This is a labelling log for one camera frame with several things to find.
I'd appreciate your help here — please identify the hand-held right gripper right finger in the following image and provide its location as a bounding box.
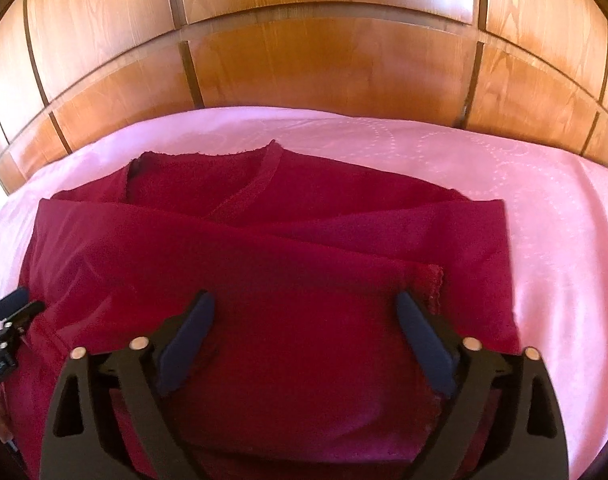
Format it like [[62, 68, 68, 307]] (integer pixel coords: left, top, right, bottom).
[[394, 290, 571, 480]]

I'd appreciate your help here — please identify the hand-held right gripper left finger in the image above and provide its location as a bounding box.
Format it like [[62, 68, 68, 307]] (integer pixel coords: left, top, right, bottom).
[[39, 290, 216, 480]]

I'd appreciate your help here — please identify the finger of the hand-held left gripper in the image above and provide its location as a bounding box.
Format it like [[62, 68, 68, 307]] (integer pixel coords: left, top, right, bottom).
[[3, 300, 46, 335], [0, 287, 31, 319]]

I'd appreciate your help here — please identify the dark red knit top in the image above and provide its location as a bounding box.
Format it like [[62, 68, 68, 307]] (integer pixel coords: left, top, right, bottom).
[[4, 141, 523, 480]]

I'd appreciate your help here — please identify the pink bed sheet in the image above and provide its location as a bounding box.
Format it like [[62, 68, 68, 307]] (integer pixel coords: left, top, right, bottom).
[[0, 106, 608, 480]]

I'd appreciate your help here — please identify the wooden wardrobe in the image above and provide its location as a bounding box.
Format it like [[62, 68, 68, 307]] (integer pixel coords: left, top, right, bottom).
[[0, 0, 608, 196]]

